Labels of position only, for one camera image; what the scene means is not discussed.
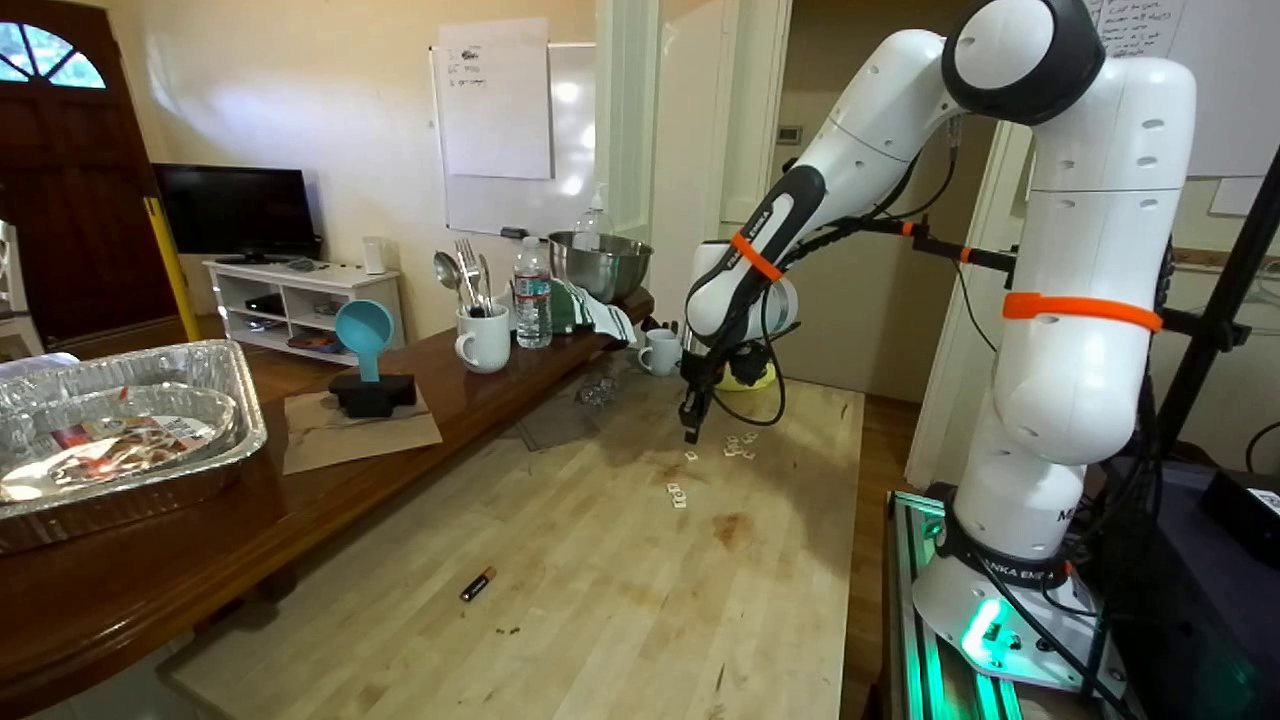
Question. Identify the long yellow stick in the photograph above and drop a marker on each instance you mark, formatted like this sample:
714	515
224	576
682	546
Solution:
171	264

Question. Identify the clear plastic water bottle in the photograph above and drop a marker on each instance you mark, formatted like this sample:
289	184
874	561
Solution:
534	302

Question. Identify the white paper sheet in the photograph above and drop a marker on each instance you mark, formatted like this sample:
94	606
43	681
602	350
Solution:
495	107

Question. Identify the black metal boom stand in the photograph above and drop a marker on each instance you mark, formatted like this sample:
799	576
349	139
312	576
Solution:
1191	372

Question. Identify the dark brown wooden table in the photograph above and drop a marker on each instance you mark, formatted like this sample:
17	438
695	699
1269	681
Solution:
161	572

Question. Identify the white television stand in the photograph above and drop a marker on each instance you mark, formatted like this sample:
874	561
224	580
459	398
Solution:
307	287

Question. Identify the large steel mixing bowl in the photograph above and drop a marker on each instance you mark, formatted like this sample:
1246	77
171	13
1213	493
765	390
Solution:
614	272

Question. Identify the aluminium foil tray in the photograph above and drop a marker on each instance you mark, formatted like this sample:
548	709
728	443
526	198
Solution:
224	386

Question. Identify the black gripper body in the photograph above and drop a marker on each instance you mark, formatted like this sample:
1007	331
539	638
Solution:
703	372

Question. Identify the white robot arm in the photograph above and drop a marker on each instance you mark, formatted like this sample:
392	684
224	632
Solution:
1081	386

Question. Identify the small black stick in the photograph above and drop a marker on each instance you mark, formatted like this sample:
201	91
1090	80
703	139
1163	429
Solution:
479	587

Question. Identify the black equipment cabinet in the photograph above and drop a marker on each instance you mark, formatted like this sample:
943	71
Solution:
1201	626

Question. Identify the clear soap pump bottle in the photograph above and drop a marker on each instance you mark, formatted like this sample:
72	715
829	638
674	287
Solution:
590	229

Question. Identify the white ceramic mug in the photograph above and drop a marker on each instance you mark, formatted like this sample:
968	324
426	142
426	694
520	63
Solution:
659	352
481	342

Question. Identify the handwritten whiteboard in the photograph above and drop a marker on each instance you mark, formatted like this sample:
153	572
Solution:
1243	80

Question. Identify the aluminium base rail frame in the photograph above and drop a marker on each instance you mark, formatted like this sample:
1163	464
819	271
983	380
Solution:
921	666

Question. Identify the black flat television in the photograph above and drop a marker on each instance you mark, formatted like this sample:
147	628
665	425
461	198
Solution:
238	210

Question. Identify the green striped white towel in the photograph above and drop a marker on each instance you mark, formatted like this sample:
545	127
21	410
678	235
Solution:
602	318

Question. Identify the metal spoon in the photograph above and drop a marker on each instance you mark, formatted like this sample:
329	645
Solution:
454	271

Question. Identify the white letter tile O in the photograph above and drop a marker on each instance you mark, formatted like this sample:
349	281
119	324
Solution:
678	493

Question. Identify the dark wooden arched door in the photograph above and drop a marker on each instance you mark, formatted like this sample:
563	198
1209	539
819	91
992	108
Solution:
81	203

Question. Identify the brown paper sheet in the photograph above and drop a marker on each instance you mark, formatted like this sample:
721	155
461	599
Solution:
335	446

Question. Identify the blue fan object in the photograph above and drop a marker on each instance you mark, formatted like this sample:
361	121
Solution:
361	333

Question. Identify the large wall whiteboard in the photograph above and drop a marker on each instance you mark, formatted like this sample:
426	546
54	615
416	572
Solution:
573	134

